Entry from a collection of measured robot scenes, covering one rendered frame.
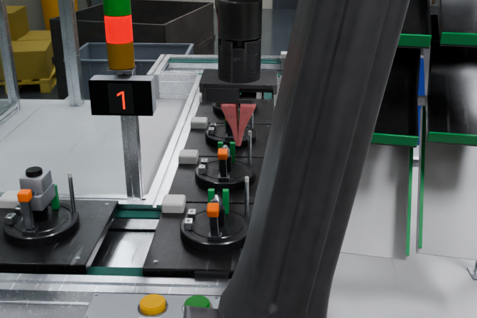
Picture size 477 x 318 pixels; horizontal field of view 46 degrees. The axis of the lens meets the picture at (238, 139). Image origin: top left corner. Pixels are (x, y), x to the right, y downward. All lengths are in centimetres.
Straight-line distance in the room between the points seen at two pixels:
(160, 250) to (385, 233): 40
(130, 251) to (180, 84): 116
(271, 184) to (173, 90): 193
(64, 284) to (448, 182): 69
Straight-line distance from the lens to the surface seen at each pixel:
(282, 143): 30
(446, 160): 110
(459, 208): 108
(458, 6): 102
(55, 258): 107
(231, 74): 74
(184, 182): 129
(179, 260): 102
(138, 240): 119
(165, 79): 222
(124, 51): 109
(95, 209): 121
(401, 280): 120
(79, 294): 100
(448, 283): 122
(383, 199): 104
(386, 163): 107
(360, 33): 28
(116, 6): 107
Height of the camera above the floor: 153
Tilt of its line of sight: 22 degrees down
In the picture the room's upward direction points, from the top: straight up
